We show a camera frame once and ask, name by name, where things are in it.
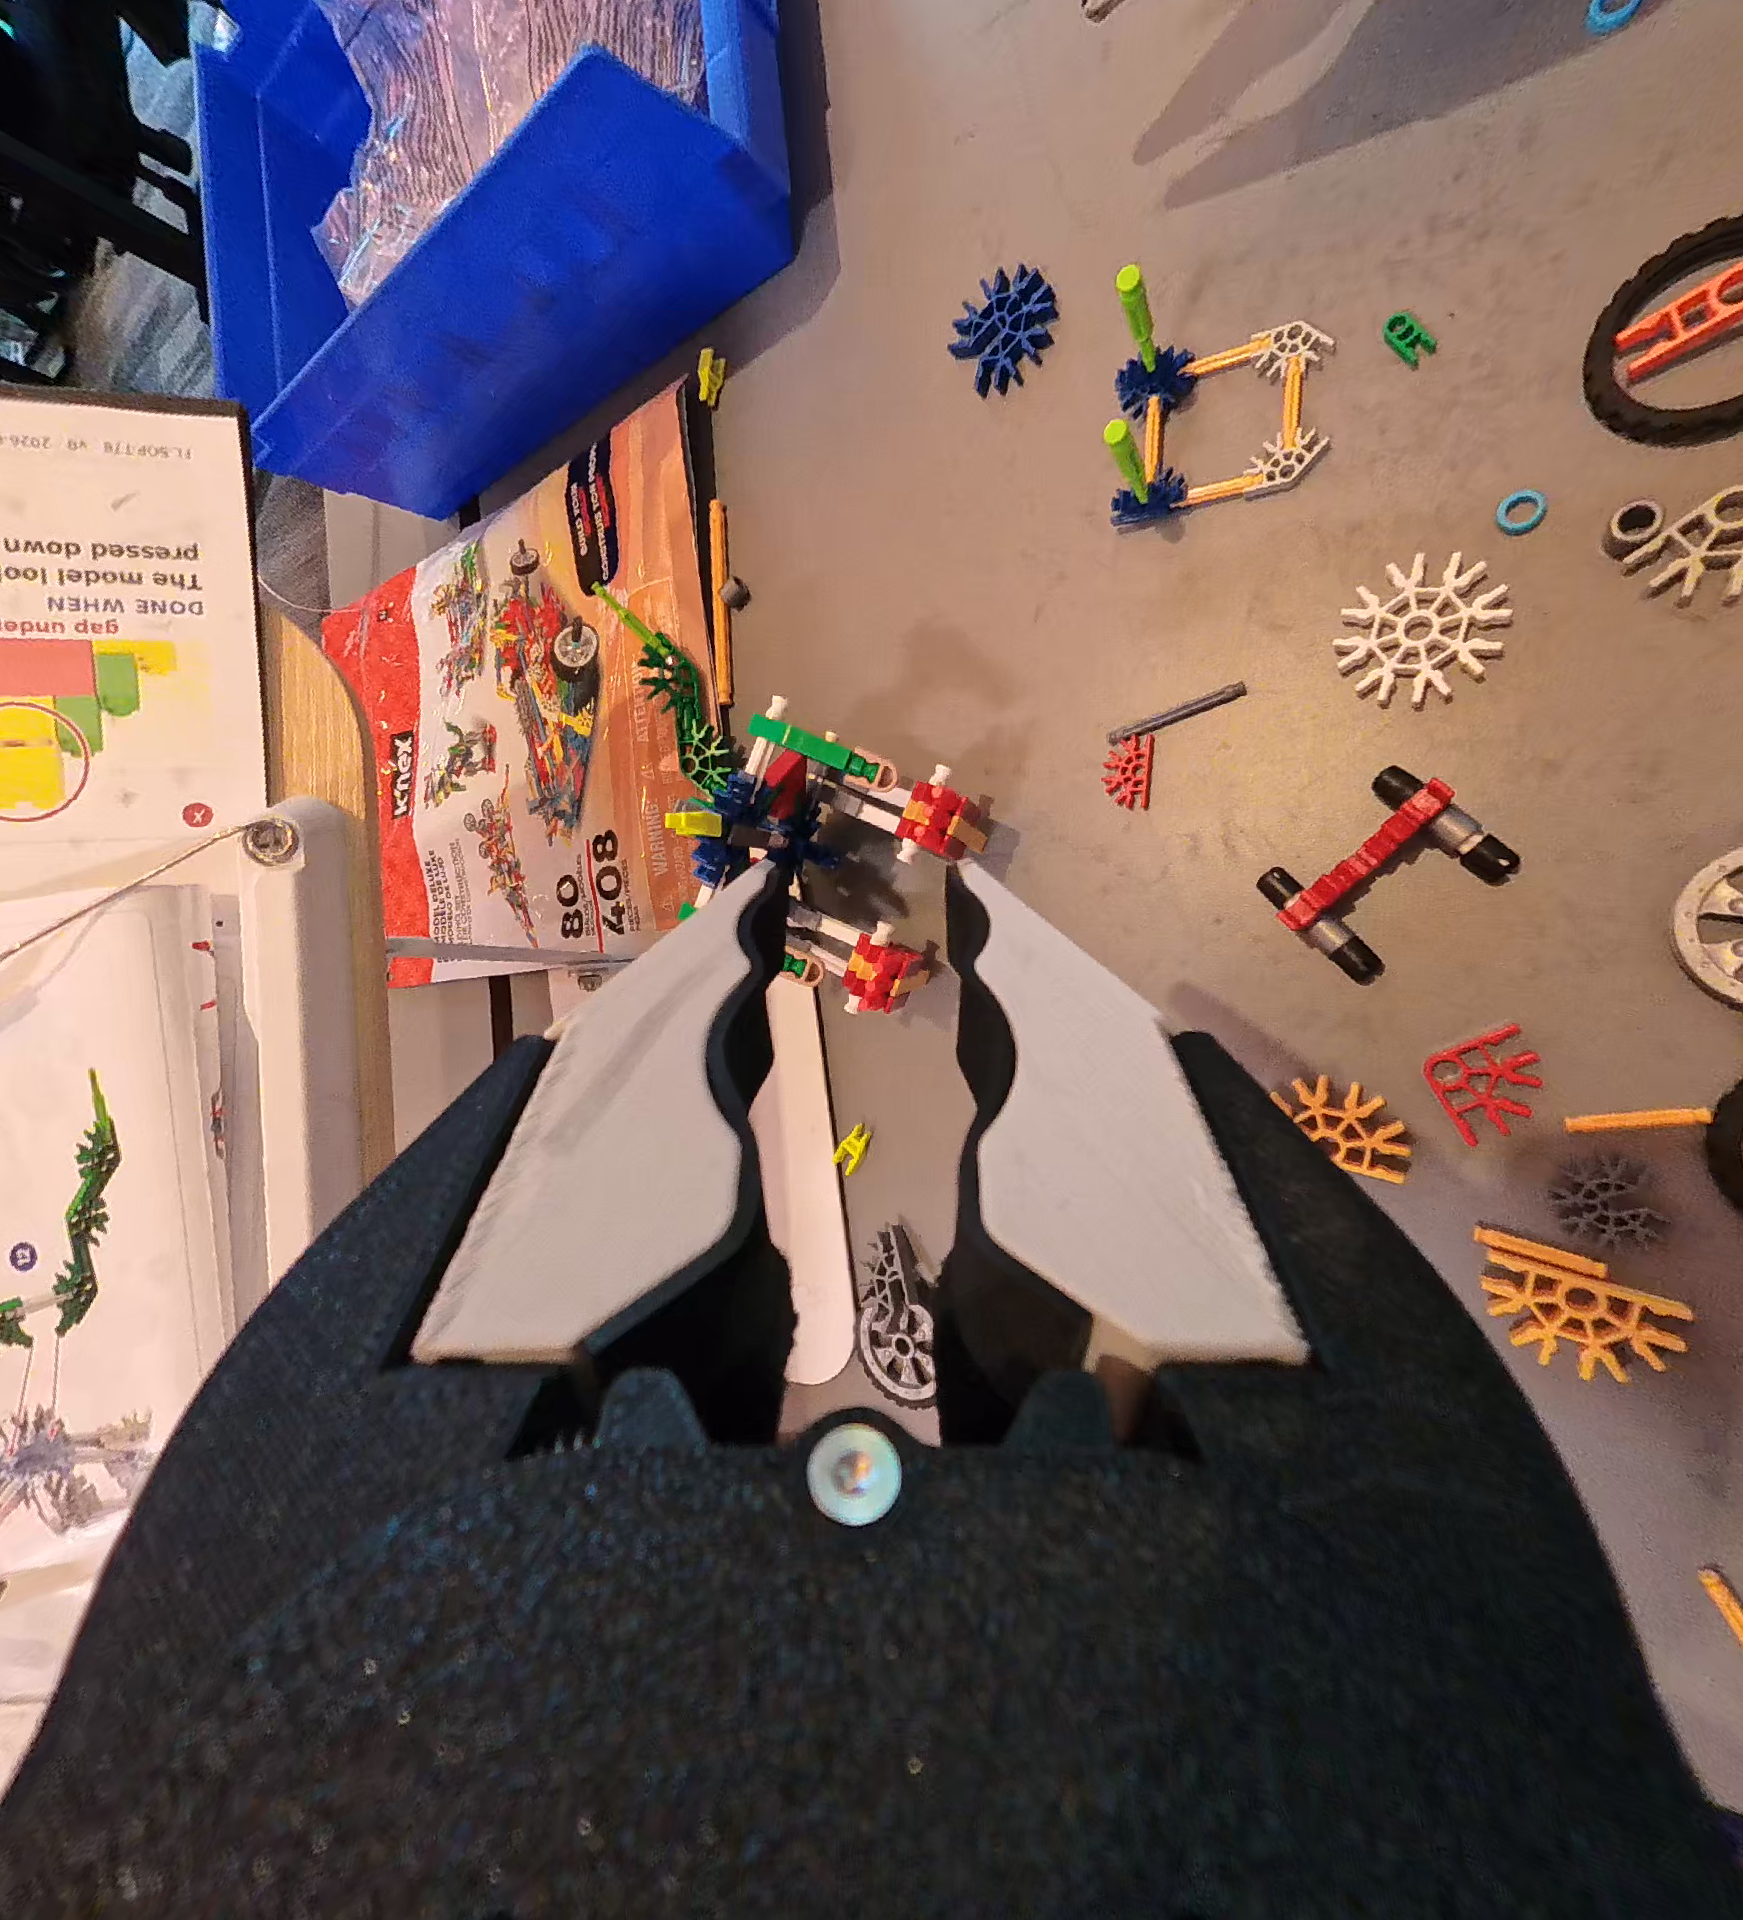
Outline grey rod with red connector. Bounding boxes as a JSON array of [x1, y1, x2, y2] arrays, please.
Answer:
[[1100, 681, 1250, 814]]

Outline clear plastic bag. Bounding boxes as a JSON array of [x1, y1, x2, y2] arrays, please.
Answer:
[[216, 0, 714, 314]]

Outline blue plastic storage bin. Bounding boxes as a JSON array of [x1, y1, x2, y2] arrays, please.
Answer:
[[191, 0, 797, 522]]

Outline white instruction booklet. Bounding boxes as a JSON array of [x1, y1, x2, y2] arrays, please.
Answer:
[[0, 884, 249, 1850]]

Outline white plastic bracket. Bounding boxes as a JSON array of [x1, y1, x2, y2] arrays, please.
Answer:
[[238, 797, 396, 1281]]

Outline multicoloured toy vehicle model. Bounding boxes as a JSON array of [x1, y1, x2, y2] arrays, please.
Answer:
[[594, 582, 996, 1022]]

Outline red connectors with black-capped rods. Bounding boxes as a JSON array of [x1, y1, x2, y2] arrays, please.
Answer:
[[1253, 763, 1521, 988]]

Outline wooden board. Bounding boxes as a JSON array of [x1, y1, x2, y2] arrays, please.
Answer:
[[257, 606, 396, 1142]]

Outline white printed instruction sheet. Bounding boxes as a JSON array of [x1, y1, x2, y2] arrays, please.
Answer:
[[0, 382, 268, 889]]

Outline orange connector and rod assembly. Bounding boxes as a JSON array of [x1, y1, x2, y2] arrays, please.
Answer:
[[1469, 1224, 1695, 1385]]

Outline orange-red panel piece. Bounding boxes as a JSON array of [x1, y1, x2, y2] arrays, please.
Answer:
[[1613, 211, 1743, 386]]

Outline thin steel cable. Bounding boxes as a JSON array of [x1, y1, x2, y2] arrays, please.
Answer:
[[0, 828, 275, 1051]]

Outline dark blue snowflake connector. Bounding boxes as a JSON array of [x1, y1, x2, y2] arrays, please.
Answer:
[[947, 266, 1063, 400]]

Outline K'nex instruction booklet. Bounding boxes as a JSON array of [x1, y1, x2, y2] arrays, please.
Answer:
[[321, 376, 735, 992]]

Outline long orange rod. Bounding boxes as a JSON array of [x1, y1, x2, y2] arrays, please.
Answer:
[[706, 499, 738, 712]]

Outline square rod connector assembly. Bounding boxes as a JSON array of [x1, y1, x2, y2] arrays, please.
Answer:
[[1106, 264, 1336, 530]]

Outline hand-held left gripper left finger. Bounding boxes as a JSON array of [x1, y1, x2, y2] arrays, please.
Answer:
[[409, 862, 791, 1396]]

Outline grey wheel with dark connectors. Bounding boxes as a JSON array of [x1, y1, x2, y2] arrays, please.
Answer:
[[855, 1221, 951, 1413]]

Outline large black rubber tyre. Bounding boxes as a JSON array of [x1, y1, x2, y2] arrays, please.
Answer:
[[1584, 205, 1743, 451]]

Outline white snowflake connector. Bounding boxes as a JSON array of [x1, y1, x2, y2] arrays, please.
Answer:
[[1331, 550, 1516, 712]]

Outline beige fan connector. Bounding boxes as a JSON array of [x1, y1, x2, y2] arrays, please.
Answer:
[[1636, 482, 1743, 608]]

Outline small grey snowflake connector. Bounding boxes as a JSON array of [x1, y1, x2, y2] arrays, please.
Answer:
[[1546, 1153, 1669, 1250]]

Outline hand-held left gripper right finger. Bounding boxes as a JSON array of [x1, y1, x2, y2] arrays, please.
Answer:
[[939, 862, 1311, 1409]]

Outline orange fan connector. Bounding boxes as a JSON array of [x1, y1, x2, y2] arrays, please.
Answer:
[[1271, 1074, 1414, 1189]]

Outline red fan connector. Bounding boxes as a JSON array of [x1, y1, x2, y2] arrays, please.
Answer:
[[1420, 1025, 1546, 1150]]

